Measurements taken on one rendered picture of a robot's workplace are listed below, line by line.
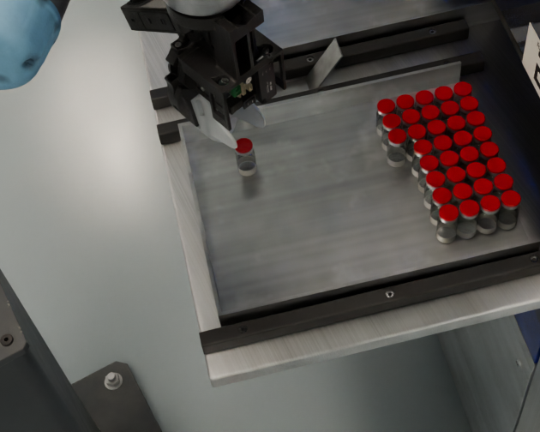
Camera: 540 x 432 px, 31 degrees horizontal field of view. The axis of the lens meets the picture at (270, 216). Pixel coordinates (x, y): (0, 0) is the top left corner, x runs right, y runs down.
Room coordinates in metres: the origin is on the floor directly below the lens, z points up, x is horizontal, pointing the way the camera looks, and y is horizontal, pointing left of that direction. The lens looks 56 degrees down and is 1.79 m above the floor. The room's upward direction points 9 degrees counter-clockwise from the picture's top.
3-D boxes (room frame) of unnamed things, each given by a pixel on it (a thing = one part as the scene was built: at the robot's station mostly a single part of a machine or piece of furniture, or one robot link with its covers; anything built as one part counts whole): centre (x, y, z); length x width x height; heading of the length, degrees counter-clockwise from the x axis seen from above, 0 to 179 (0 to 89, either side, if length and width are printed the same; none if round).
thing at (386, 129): (0.69, -0.15, 0.90); 0.02 x 0.02 x 0.05
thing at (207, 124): (0.61, 0.04, 1.05); 0.06 x 0.03 x 0.09; 35
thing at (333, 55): (0.79, -0.04, 0.91); 0.14 x 0.03 x 0.06; 96
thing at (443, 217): (0.63, -0.18, 0.90); 0.18 x 0.02 x 0.05; 5
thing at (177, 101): (0.62, 0.05, 1.10); 0.05 x 0.02 x 0.09; 125
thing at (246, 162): (0.69, 0.02, 0.90); 0.02 x 0.02 x 0.04
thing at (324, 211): (0.63, -0.09, 0.90); 0.34 x 0.26 x 0.04; 95
